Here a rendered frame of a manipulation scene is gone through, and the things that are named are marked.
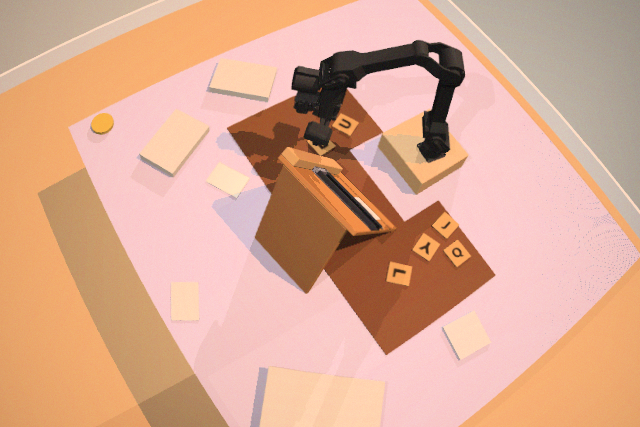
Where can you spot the orange flat disc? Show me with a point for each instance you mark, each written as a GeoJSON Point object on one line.
{"type": "Point", "coordinates": [102, 123]}

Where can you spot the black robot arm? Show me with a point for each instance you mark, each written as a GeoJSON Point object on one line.
{"type": "Point", "coordinates": [343, 69]}

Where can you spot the white paper ticket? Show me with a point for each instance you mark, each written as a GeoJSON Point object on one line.
{"type": "Point", "coordinates": [367, 208]}

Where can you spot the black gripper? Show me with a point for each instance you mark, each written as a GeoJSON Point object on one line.
{"type": "Point", "coordinates": [320, 133]}

